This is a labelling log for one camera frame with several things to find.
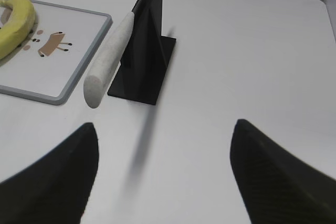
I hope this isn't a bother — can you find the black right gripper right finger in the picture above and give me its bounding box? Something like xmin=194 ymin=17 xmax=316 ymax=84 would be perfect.
xmin=230 ymin=119 xmax=335 ymax=223

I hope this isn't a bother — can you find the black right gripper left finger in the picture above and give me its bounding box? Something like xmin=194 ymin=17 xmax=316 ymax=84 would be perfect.
xmin=1 ymin=123 xmax=99 ymax=223

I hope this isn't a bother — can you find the knife with white handle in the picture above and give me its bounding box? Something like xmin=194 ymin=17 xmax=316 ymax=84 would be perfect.
xmin=83 ymin=0 xmax=147 ymax=109

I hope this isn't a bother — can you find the yellow plastic banana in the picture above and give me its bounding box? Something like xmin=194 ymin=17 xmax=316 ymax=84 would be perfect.
xmin=1 ymin=0 xmax=36 ymax=59

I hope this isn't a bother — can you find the white grey-rimmed cutting board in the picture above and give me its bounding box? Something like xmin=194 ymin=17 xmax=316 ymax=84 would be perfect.
xmin=1 ymin=0 xmax=113 ymax=105

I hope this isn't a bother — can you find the black knife stand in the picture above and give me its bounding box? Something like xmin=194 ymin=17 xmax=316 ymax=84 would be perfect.
xmin=107 ymin=0 xmax=176 ymax=105

